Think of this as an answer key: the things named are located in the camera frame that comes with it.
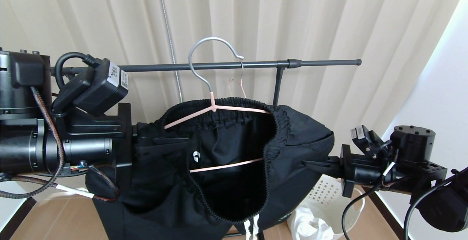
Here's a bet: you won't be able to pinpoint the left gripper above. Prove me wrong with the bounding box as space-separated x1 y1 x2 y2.
37 103 137 193

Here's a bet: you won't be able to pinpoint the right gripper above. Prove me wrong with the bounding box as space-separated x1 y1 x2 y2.
340 144 392 198

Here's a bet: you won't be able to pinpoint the black shorts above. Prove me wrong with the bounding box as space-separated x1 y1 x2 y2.
86 97 335 240

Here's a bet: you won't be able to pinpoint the pink clothes hanger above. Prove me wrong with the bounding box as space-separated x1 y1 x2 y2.
164 37 271 174
229 62 247 98

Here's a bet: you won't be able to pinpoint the white laundry basket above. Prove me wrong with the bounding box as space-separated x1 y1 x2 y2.
300 174 366 239

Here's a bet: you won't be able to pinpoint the white garment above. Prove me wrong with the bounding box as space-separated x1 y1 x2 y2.
287 205 335 240

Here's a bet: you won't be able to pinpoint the silver curtain wand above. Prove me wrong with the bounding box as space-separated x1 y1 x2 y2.
157 0 183 103

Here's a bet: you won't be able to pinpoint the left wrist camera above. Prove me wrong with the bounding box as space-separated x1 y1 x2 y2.
51 52 129 138

